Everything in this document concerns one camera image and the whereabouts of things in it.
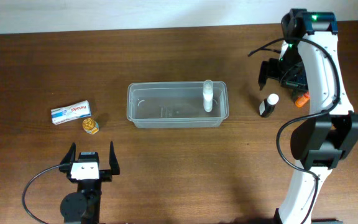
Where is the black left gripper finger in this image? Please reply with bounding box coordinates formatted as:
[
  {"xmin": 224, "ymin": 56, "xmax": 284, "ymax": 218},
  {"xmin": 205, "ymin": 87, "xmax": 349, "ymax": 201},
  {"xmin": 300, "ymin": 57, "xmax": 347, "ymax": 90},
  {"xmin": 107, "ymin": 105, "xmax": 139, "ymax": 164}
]
[
  {"xmin": 58, "ymin": 142, "xmax": 76, "ymax": 172},
  {"xmin": 109, "ymin": 141, "xmax": 120, "ymax": 175}
]

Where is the orange tube white cap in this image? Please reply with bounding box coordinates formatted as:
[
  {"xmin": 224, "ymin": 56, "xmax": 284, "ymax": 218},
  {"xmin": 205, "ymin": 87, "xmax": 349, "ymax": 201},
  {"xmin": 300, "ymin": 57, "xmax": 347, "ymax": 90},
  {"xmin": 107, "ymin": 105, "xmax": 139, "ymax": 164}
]
[{"xmin": 295, "ymin": 92, "xmax": 310, "ymax": 108}]

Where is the black bottle white cap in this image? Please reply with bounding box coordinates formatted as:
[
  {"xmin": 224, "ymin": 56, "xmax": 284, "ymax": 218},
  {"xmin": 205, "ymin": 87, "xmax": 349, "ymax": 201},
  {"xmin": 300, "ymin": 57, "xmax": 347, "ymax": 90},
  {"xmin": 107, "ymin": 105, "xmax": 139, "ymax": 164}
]
[{"xmin": 259, "ymin": 93, "xmax": 279, "ymax": 118}]

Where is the white translucent tube bottle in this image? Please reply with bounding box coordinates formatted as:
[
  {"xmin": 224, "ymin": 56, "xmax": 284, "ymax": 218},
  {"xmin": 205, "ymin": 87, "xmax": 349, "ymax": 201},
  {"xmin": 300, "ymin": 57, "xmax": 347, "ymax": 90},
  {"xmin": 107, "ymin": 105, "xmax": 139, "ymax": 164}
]
[{"xmin": 203, "ymin": 80, "xmax": 214, "ymax": 113}]

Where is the clear plastic container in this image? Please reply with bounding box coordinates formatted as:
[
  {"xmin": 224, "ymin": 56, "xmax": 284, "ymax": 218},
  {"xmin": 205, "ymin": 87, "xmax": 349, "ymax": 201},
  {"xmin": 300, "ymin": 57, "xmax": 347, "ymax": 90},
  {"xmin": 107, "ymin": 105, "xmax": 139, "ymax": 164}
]
[{"xmin": 127, "ymin": 81, "xmax": 229, "ymax": 129}]

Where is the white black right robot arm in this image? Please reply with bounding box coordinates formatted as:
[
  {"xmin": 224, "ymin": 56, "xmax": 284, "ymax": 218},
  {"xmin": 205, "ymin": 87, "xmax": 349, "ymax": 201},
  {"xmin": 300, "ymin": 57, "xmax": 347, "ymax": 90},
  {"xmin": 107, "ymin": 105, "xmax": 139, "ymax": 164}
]
[{"xmin": 258, "ymin": 9, "xmax": 358, "ymax": 223}]

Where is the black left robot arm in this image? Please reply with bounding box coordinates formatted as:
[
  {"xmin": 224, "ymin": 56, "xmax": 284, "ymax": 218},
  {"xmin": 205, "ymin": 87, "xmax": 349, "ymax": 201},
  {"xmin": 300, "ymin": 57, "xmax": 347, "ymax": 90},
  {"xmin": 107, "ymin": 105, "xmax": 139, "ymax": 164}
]
[{"xmin": 59, "ymin": 142, "xmax": 120, "ymax": 223}]

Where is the gold-lidded balm jar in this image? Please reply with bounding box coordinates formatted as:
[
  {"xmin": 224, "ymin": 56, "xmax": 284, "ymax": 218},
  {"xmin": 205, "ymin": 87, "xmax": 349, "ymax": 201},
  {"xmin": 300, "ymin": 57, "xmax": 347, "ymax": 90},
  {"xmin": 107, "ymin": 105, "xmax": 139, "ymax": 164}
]
[{"xmin": 82, "ymin": 118, "xmax": 99, "ymax": 134}]

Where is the white Panadol medicine box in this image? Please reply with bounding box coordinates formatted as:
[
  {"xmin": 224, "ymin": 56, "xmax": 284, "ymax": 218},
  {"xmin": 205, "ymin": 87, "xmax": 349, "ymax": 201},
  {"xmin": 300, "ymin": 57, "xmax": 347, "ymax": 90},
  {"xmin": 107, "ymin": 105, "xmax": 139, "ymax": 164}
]
[{"xmin": 51, "ymin": 100, "xmax": 91, "ymax": 125}]

